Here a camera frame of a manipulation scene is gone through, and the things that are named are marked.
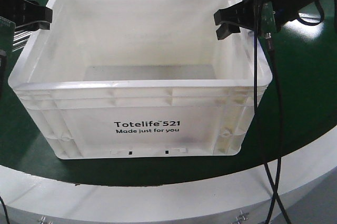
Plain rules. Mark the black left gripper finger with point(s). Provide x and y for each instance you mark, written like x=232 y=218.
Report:
x=23 y=12
x=33 y=26

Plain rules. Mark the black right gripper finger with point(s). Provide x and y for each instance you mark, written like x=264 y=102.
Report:
x=242 y=14
x=226 y=30

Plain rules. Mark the white Totelife plastic crate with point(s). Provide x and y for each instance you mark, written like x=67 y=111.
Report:
x=140 y=78

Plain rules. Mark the silver metal rods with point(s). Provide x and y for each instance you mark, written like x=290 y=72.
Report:
x=20 y=39

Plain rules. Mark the green circuit board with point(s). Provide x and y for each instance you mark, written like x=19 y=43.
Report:
x=268 y=25

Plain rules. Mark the metal latch bracket right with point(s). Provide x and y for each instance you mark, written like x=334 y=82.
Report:
x=242 y=217

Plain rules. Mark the metal latch bracket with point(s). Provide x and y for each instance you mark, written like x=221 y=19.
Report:
x=43 y=220
x=242 y=217

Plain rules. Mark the metal latch bracket left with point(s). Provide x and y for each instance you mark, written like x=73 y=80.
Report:
x=43 y=220

